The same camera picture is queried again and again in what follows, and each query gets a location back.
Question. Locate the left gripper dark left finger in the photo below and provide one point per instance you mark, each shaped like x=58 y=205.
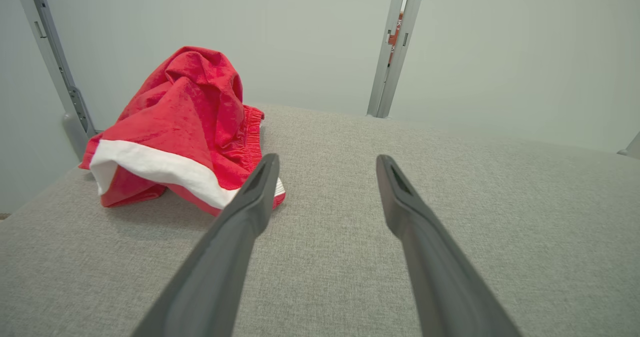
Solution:
x=220 y=267

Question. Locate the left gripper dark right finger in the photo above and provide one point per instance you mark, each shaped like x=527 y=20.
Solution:
x=440 y=277

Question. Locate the red shorts with white trim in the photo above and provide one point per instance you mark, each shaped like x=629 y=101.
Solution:
x=185 y=122

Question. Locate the grey fabric sofa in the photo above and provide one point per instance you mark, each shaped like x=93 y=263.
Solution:
x=325 y=277

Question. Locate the orange object behind partition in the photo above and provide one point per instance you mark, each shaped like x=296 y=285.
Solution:
x=396 y=34

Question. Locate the grey double partition post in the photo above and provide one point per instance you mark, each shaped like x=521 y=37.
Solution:
x=387 y=87

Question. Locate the grey single partition post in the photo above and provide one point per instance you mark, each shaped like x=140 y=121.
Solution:
x=55 y=62

